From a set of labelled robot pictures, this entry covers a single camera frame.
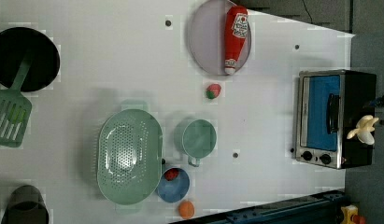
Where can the peeled toy banana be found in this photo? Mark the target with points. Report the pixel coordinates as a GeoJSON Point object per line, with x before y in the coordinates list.
{"type": "Point", "coordinates": [363, 130]}

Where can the black toaster oven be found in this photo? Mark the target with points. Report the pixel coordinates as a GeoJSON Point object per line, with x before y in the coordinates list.
{"type": "Point", "coordinates": [329, 106]}

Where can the yellow toy figure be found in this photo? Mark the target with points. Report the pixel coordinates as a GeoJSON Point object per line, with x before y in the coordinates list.
{"type": "Point", "coordinates": [351, 215]}

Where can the red ketchup bottle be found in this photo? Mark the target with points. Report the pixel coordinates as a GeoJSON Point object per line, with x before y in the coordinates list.
{"type": "Point", "coordinates": [235, 34]}

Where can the toy strawberry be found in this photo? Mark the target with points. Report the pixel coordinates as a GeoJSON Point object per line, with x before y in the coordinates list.
{"type": "Point", "coordinates": [213, 91]}

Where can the grey round plate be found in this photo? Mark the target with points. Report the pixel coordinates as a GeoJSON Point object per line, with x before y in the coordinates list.
{"type": "Point", "coordinates": [206, 37]}

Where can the green mug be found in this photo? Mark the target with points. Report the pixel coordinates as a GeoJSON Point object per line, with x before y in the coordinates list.
{"type": "Point", "coordinates": [196, 138]}

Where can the orange toy fruit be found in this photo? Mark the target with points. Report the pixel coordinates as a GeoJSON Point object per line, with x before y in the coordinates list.
{"type": "Point", "coordinates": [186, 209]}

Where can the red fruit in bowl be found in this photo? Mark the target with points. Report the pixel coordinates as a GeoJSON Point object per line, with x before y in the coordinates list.
{"type": "Point", "coordinates": [171, 174]}

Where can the blue bowl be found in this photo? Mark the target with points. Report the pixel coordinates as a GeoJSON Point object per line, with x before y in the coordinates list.
{"type": "Point", "coordinates": [176, 190]}

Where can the green perforated colander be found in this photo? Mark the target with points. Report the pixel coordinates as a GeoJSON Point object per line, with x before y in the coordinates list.
{"type": "Point", "coordinates": [129, 156]}

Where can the black cylinder cup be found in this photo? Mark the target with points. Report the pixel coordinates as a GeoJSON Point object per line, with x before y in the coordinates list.
{"type": "Point", "coordinates": [26, 206]}

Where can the green slotted spatula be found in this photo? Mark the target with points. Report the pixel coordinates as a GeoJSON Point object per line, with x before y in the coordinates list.
{"type": "Point", "coordinates": [15, 109]}

